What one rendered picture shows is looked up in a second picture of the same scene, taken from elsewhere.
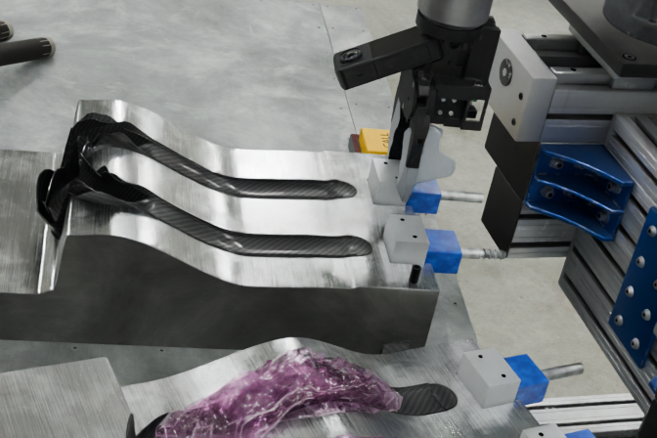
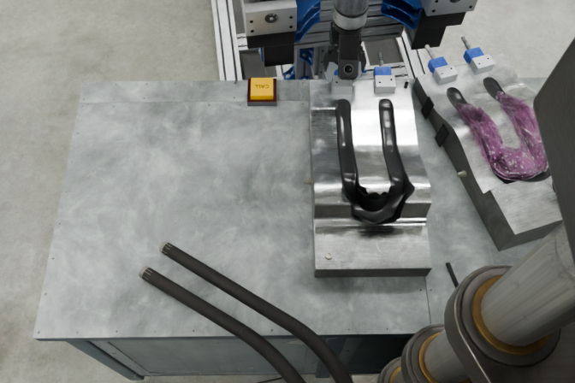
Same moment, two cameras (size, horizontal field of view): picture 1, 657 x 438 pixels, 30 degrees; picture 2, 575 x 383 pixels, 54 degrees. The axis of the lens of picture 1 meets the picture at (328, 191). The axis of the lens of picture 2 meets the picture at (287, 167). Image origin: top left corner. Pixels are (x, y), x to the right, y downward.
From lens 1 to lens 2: 1.46 m
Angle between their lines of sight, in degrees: 56
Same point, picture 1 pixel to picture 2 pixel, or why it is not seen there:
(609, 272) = (322, 26)
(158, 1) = (84, 189)
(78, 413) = (522, 197)
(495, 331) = not seen: hidden behind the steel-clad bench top
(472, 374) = (447, 78)
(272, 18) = (103, 129)
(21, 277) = (416, 232)
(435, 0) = (362, 20)
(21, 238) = (388, 234)
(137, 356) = not seen: hidden behind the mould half
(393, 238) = (391, 87)
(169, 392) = (482, 174)
